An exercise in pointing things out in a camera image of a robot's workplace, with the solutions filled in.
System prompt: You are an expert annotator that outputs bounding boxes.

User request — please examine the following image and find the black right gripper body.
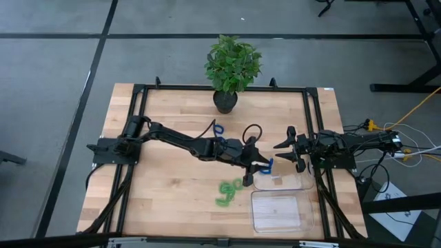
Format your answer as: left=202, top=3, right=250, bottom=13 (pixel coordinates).
left=287, top=125, right=311, bottom=174

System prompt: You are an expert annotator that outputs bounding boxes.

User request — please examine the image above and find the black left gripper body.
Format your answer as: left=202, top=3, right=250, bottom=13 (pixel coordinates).
left=237, top=137, right=258, bottom=187

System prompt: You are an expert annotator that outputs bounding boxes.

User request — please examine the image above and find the clear plastic tray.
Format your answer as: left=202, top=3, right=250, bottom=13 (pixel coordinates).
left=250, top=189, right=315, bottom=234
left=250, top=149, right=315, bottom=192

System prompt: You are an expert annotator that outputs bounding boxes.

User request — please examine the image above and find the black beam with silver brackets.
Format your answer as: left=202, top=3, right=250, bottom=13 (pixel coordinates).
left=0, top=231, right=441, bottom=248

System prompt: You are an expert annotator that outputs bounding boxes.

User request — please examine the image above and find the green plant in black pot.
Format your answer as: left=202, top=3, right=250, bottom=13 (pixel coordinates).
left=204, top=34, right=263, bottom=114

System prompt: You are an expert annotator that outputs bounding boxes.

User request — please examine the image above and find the black desk leg bar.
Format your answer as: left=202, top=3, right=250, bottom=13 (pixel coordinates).
left=361, top=192, right=441, bottom=214

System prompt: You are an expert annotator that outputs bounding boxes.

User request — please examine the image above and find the white cardboard box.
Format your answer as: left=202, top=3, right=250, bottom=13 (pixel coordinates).
left=370, top=181, right=423, bottom=242

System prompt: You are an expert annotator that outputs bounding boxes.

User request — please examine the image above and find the black stand leg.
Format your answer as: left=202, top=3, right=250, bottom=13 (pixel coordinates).
left=316, top=0, right=337, bottom=17

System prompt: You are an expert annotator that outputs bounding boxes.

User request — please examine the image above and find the black chair base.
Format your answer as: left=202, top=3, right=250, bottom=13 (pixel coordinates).
left=0, top=150, right=28, bottom=167

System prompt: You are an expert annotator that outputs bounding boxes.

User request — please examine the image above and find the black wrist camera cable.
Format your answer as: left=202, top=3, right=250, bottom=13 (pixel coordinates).
left=196, top=119, right=263, bottom=147

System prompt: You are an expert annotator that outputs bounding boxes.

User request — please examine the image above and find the yellow extension cable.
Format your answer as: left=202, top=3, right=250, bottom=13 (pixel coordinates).
left=365, top=85, right=441, bottom=132

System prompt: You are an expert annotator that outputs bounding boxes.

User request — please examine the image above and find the thin white cable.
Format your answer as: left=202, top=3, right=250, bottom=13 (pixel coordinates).
left=383, top=122, right=438, bottom=169

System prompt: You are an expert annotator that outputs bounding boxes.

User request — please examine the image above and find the black aluminium table frame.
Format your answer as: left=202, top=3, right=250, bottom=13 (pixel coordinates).
left=77, top=76, right=368, bottom=240

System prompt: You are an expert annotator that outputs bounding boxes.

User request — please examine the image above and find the yellow cable with plug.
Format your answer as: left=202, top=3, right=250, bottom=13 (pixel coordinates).
left=402, top=148, right=441, bottom=162

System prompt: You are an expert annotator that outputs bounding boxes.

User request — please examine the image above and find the black desk frame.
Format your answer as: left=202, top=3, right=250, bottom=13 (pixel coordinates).
left=370, top=0, right=441, bottom=94

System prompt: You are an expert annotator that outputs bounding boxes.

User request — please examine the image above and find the thick white cable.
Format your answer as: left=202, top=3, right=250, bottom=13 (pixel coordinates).
left=392, top=146, right=441, bottom=158

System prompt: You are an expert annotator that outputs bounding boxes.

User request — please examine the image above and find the black arm base cable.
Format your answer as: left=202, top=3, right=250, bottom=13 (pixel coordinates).
left=85, top=164, right=103, bottom=191

